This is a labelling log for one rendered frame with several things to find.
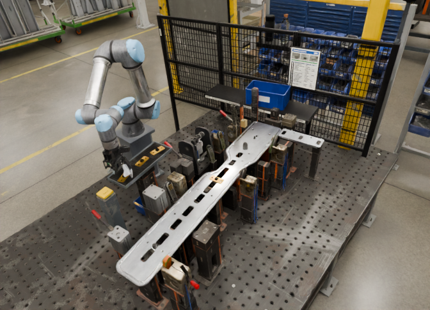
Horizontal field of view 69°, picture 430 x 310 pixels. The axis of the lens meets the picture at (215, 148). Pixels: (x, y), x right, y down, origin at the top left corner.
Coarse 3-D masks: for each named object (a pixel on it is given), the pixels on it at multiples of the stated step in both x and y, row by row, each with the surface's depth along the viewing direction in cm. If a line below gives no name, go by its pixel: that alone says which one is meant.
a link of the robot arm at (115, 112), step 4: (112, 108) 150; (116, 108) 150; (120, 108) 152; (96, 112) 148; (100, 112) 148; (104, 112) 147; (108, 112) 147; (112, 112) 147; (116, 112) 148; (120, 112) 150; (96, 116) 148; (112, 116) 145; (116, 116) 147; (120, 116) 150; (116, 120) 146; (120, 120) 150
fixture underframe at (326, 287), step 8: (368, 208) 254; (368, 216) 266; (368, 224) 268; (352, 232) 237; (336, 256) 204; (328, 272) 212; (328, 280) 219; (336, 280) 230; (320, 288) 209; (328, 288) 226; (312, 296) 200; (328, 296) 221
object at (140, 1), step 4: (136, 0) 759; (140, 0) 754; (144, 0) 761; (136, 4) 764; (140, 4) 759; (144, 4) 766; (140, 8) 765; (144, 8) 770; (140, 12) 773; (144, 12) 774; (140, 16) 780; (144, 16) 777; (136, 20) 780; (140, 20) 789; (144, 20) 782; (136, 24) 784; (140, 24) 787; (144, 24) 787; (148, 24) 796; (152, 24) 797; (144, 28) 779
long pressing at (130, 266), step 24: (240, 144) 206; (264, 144) 204; (240, 168) 187; (192, 192) 173; (216, 192) 172; (168, 216) 161; (192, 216) 160; (144, 240) 150; (168, 240) 149; (120, 264) 140; (144, 264) 139
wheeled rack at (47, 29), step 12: (36, 0) 736; (48, 0) 687; (48, 24) 769; (60, 24) 709; (24, 36) 696; (36, 36) 689; (48, 36) 699; (60, 36) 727; (0, 48) 643; (12, 48) 659
